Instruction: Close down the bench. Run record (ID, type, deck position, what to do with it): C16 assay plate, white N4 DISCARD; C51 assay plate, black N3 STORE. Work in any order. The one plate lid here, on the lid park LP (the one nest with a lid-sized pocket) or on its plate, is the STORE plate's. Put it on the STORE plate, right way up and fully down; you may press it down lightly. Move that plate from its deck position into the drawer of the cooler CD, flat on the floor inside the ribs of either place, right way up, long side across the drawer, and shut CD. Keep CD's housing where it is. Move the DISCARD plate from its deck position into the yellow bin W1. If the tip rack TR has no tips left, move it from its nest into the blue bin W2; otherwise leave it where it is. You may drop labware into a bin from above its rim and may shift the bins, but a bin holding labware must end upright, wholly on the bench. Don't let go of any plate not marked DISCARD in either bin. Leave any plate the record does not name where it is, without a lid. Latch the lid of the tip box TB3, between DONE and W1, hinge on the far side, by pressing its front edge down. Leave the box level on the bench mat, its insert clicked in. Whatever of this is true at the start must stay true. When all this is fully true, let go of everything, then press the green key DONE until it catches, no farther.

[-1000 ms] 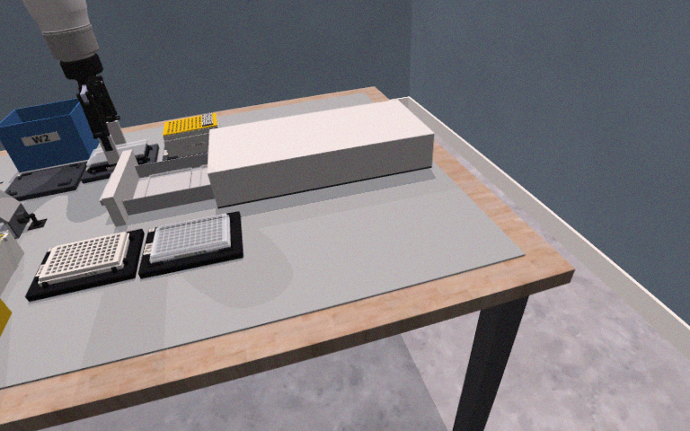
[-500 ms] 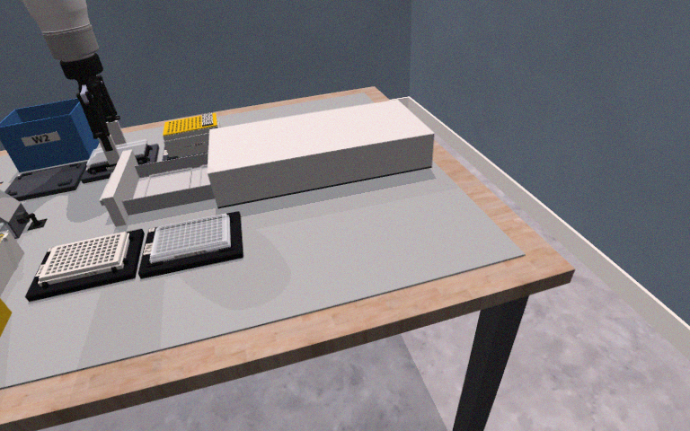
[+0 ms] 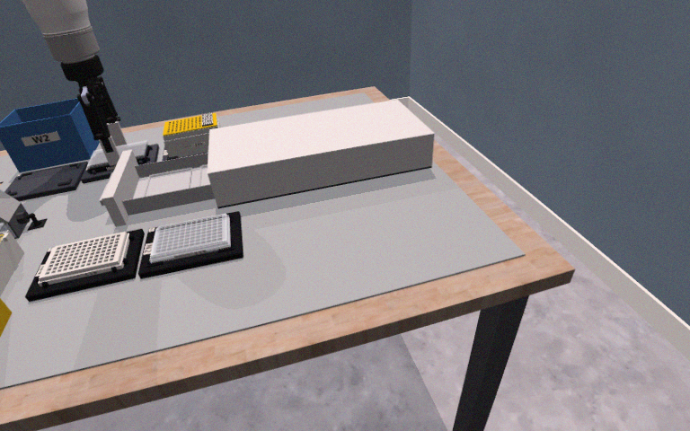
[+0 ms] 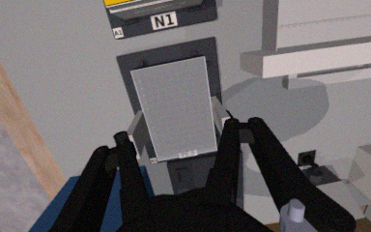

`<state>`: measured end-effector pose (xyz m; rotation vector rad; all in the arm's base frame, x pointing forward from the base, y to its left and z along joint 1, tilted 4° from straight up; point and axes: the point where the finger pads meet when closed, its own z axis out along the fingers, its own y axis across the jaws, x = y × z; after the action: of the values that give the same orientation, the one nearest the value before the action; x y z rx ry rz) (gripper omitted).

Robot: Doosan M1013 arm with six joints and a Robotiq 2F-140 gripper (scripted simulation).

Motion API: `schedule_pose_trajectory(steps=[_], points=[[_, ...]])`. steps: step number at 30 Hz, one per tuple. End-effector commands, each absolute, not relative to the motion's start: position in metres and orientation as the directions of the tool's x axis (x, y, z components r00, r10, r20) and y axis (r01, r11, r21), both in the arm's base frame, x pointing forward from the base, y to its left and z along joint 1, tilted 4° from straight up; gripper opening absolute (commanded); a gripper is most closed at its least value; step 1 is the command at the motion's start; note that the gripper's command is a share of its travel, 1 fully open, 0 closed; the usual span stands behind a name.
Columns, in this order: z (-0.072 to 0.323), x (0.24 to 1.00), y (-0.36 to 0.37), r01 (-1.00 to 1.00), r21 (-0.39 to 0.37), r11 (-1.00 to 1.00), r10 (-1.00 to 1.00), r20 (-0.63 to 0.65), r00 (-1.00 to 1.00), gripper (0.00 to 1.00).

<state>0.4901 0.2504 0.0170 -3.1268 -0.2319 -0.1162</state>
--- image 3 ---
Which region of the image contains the black assay plate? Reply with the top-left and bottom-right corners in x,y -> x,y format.
89,145 -> 150,174

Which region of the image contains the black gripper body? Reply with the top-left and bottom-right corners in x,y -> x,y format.
60,54 -> 103,102

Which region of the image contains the grey bench mat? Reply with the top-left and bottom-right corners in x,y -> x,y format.
0,162 -> 526,390

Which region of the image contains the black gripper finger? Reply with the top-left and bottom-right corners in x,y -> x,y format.
77,85 -> 120,166
97,76 -> 127,146

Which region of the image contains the blue open-top bin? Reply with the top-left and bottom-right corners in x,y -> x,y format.
0,99 -> 100,172

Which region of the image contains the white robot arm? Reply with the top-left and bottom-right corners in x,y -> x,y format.
20,0 -> 100,63

